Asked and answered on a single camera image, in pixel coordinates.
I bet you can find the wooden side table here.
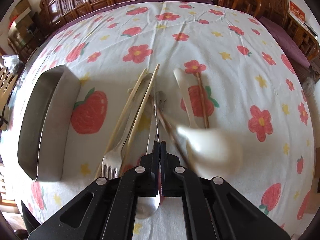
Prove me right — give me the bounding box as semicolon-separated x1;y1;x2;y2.
284;14;319;62

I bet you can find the metal fork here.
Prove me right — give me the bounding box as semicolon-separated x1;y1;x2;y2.
101;73;153;179

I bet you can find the brown wooden chopstick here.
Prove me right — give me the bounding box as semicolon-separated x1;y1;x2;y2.
149;96;194;171
196;72;209;129

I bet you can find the light bamboo chopstick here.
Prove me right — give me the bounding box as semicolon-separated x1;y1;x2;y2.
120;64;160;175
94;68;148;179

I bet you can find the purple seat cushion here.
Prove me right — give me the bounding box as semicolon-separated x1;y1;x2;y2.
259;16;310;69

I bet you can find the floral strawberry tablecloth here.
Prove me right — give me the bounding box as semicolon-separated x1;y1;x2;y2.
1;2;315;235

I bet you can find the metal spoon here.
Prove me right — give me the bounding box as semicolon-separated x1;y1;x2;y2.
135;89;163;218

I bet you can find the red card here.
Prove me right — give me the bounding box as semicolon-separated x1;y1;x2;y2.
289;0;305;25

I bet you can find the grey metal tray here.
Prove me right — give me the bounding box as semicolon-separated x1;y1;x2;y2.
17;65;81;181

